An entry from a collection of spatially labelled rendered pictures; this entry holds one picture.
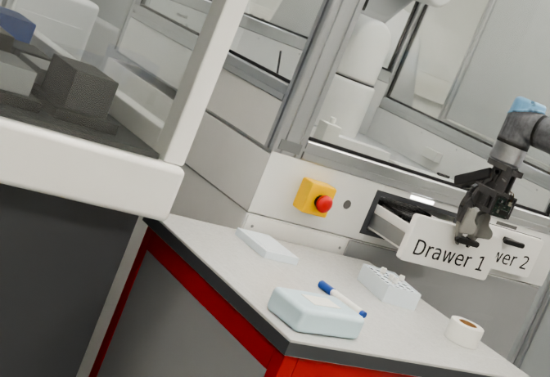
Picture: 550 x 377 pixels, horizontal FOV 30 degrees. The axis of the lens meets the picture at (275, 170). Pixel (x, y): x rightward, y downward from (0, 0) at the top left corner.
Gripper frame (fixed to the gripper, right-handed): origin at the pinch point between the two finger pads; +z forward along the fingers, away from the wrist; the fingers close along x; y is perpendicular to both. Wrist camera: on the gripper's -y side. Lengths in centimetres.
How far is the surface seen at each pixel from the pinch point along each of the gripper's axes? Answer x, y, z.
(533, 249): 42.9, -15.4, 0.5
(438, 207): 6.0, -17.3, -2.6
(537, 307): 165, -102, 40
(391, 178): -11.6, -17.6, -5.9
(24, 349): -94, 1, 42
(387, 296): -28.1, 13.9, 13.0
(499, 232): 28.2, -15.4, -1.2
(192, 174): -47, -45, 12
